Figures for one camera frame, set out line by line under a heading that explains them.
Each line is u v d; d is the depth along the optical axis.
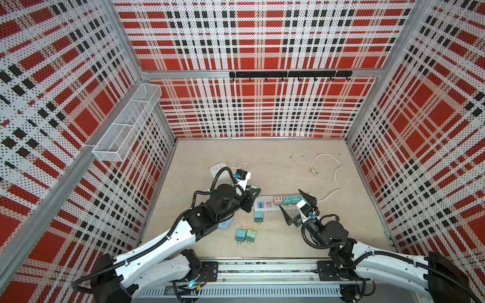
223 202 0.52
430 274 0.45
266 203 0.90
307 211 0.58
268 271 0.75
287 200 0.86
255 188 0.70
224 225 0.84
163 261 0.58
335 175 1.01
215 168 1.04
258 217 0.86
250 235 0.82
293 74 0.90
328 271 0.73
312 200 0.69
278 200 0.86
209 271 0.73
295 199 0.86
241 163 1.08
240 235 0.82
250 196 0.64
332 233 0.57
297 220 0.64
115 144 0.91
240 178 0.61
